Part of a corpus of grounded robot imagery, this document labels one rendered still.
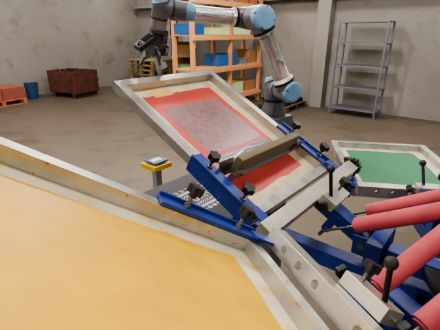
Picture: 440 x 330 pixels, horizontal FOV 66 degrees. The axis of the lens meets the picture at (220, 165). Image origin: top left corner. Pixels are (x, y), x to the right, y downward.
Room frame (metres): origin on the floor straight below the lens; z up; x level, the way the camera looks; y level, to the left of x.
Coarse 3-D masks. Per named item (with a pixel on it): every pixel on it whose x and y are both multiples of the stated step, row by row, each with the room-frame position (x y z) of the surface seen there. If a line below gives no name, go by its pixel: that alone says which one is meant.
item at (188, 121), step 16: (176, 96) 1.52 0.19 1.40; (160, 112) 1.36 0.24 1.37; (176, 112) 1.40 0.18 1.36; (192, 112) 1.45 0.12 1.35; (176, 128) 1.29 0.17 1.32; (192, 128) 1.33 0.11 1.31; (208, 128) 1.37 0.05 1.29; (192, 144) 1.24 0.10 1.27; (208, 144) 1.27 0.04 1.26; (224, 144) 1.31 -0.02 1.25; (240, 176) 1.16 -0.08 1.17; (256, 176) 1.19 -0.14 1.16; (272, 176) 1.23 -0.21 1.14; (256, 192) 1.10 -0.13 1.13
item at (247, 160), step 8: (288, 136) 1.34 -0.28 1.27; (296, 136) 1.37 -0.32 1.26; (272, 144) 1.24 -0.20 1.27; (280, 144) 1.27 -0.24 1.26; (288, 144) 1.34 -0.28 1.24; (248, 152) 1.14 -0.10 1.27; (256, 152) 1.15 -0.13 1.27; (264, 152) 1.18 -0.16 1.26; (272, 152) 1.25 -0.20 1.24; (280, 152) 1.32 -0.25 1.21; (240, 160) 1.08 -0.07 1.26; (248, 160) 1.11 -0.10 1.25; (256, 160) 1.17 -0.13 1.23; (264, 160) 1.23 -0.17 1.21; (232, 168) 1.11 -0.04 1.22; (240, 168) 1.10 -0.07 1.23
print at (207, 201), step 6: (174, 192) 1.48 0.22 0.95; (180, 192) 1.48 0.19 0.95; (186, 192) 1.48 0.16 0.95; (204, 192) 1.48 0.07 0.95; (186, 198) 1.42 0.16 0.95; (198, 198) 1.42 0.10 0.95; (204, 198) 1.42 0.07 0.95; (210, 198) 1.42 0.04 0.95; (198, 204) 1.36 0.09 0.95; (204, 204) 1.36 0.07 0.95; (210, 204) 1.36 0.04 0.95; (216, 204) 1.36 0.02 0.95
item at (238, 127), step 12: (192, 96) 1.57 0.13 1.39; (204, 96) 1.61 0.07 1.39; (216, 96) 1.66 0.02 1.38; (204, 108) 1.51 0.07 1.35; (216, 108) 1.55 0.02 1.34; (228, 108) 1.59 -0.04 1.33; (216, 120) 1.45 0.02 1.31; (228, 120) 1.49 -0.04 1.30; (240, 120) 1.53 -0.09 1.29; (228, 132) 1.40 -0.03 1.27; (240, 132) 1.44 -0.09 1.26; (252, 132) 1.47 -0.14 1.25; (240, 144) 1.35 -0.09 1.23; (288, 156) 1.40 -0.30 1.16; (276, 168) 1.28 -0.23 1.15; (288, 168) 1.31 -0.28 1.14
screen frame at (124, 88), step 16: (128, 80) 1.43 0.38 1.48; (144, 80) 1.48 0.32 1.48; (160, 80) 1.53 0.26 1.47; (176, 80) 1.60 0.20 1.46; (192, 80) 1.69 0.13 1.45; (208, 80) 1.79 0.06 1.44; (128, 96) 1.32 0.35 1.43; (240, 96) 1.67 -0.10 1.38; (144, 112) 1.27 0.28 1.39; (256, 112) 1.60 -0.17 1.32; (160, 128) 1.21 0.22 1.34; (272, 128) 1.54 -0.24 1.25; (176, 144) 1.16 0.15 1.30; (304, 176) 1.24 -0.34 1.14; (320, 176) 1.32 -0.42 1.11; (288, 192) 1.11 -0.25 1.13; (272, 208) 1.02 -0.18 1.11
